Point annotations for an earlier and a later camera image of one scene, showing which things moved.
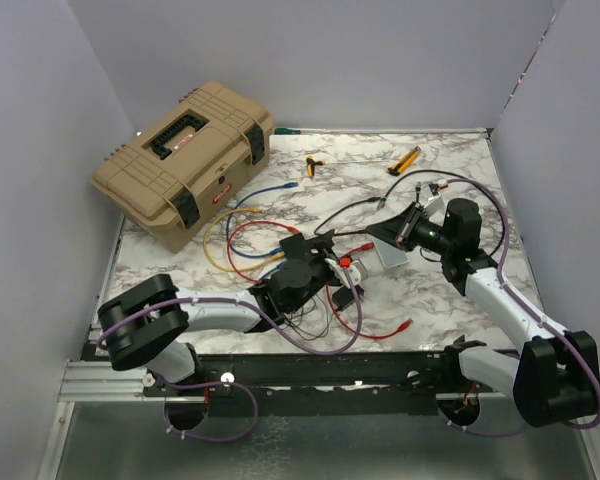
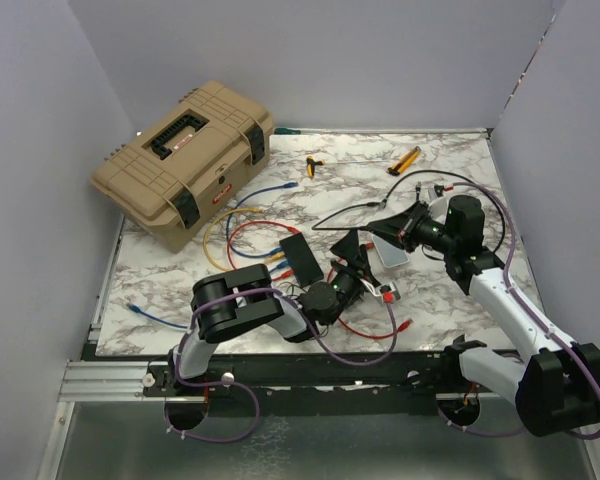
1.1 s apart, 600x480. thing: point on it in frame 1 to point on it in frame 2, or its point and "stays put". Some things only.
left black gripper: [322, 245] to [354, 255]
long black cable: [470, 179] stays put
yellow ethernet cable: [232, 270] stays put
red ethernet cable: [344, 262] stays put
